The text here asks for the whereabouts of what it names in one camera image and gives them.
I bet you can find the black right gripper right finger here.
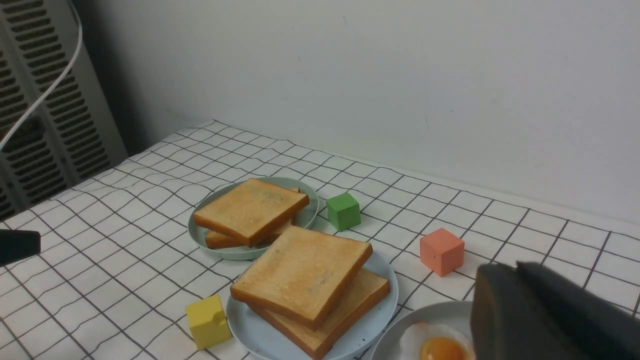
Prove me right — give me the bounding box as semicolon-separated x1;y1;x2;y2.
516;262;639;360

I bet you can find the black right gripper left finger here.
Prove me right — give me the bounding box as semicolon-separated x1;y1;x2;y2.
470;264;586;360

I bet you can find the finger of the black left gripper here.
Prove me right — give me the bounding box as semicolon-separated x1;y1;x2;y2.
0;229;42;267

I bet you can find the toast slice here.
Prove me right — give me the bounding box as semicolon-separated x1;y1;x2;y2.
249;268;391;360
205;187;301;250
230;226;373;330
193;178;310;248

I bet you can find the grey plate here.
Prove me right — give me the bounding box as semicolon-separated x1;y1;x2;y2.
366;301;473;360

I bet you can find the left fried egg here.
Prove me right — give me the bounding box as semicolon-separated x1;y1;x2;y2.
398;322;476;360

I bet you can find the salmon orange cube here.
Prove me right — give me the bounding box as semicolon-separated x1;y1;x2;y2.
419;228;466;278

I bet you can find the white grid tablecloth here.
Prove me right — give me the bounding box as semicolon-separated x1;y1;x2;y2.
1;121;639;360

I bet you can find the grey louvered radiator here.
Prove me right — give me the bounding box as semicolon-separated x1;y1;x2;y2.
0;0;127;219

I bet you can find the green cube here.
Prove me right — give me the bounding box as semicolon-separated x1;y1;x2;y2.
326;193;361;231

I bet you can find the yellow cube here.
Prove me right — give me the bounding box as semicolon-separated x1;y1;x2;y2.
185;294;233;351

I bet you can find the pale green plate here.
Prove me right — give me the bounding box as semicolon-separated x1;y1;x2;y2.
187;177;319;261

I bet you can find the light blue plate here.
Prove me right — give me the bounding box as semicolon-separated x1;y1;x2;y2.
226;251;399;360

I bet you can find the white cable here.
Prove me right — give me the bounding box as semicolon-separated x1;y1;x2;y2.
0;0;83;151

